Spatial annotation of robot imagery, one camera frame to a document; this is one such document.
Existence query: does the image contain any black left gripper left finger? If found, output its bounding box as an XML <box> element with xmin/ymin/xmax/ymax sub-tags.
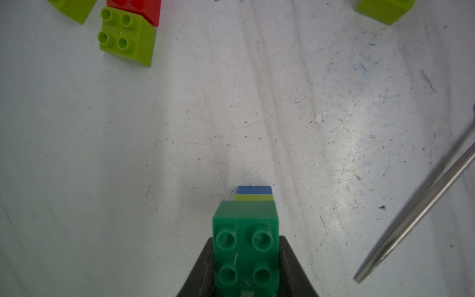
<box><xmin>177</xmin><ymin>238</ymin><xmax>216</xmax><ymax>297</ymax></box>

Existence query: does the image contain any lime green 2x2 brick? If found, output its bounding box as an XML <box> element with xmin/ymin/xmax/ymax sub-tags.
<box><xmin>233</xmin><ymin>194</ymin><xmax>274</xmax><ymax>201</ymax></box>
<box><xmin>355</xmin><ymin>0</ymin><xmax>416</xmax><ymax>25</ymax></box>
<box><xmin>97</xmin><ymin>6</ymin><xmax>157</xmax><ymax>68</ymax></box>

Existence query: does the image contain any dark green 2x4 brick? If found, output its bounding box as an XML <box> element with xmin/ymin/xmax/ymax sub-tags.
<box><xmin>212</xmin><ymin>201</ymin><xmax>280</xmax><ymax>297</ymax></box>

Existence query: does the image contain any red 2x4 brick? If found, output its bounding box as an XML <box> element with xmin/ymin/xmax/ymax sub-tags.
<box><xmin>106</xmin><ymin>0</ymin><xmax>162</xmax><ymax>27</ymax></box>

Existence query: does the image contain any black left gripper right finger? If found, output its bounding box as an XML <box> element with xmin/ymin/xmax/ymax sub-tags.
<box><xmin>277</xmin><ymin>235</ymin><xmax>319</xmax><ymax>297</ymax></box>

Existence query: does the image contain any blue 2x2 brick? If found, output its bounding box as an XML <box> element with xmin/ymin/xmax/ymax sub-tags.
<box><xmin>236</xmin><ymin>186</ymin><xmax>273</xmax><ymax>195</ymax></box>

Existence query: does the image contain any lime green 2x4 brick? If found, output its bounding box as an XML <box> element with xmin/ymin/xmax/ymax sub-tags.
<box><xmin>48</xmin><ymin>0</ymin><xmax>96</xmax><ymax>25</ymax></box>

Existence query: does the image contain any silver metal fork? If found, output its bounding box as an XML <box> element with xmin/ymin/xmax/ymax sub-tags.
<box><xmin>354</xmin><ymin>120</ymin><xmax>475</xmax><ymax>284</ymax></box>

